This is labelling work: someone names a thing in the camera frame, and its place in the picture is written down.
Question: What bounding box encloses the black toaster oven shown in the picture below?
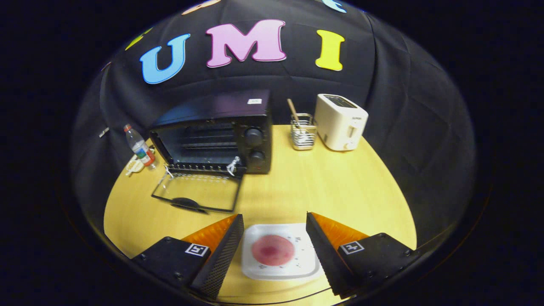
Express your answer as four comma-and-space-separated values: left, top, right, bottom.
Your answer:
149, 88, 273, 214

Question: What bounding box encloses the clear plastic water bottle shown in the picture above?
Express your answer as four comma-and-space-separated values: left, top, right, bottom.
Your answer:
123, 124, 156, 170

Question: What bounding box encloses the small beige dish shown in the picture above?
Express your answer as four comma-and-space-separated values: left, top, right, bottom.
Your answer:
125, 155, 147, 177

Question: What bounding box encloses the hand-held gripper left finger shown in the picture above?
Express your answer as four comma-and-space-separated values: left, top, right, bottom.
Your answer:
131, 214, 245, 300

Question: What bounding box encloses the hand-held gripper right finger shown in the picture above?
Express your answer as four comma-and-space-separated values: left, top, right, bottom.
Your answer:
306, 212, 423, 299

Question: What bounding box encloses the red meat slice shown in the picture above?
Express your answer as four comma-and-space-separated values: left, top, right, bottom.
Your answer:
251, 235, 295, 266

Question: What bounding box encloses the black backdrop cloth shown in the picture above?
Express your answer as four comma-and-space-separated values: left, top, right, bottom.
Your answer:
70, 0, 476, 249

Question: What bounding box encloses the wooden stick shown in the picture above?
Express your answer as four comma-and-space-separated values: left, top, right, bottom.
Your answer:
286, 99, 303, 129

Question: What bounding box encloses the wire utensil holder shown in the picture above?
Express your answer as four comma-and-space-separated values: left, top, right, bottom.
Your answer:
290, 113, 317, 151

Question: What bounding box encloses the white square plate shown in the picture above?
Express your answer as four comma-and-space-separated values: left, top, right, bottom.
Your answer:
241, 223, 323, 281

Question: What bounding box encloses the cream white bread toaster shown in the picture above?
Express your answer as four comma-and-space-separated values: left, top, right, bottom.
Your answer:
314, 93, 369, 152

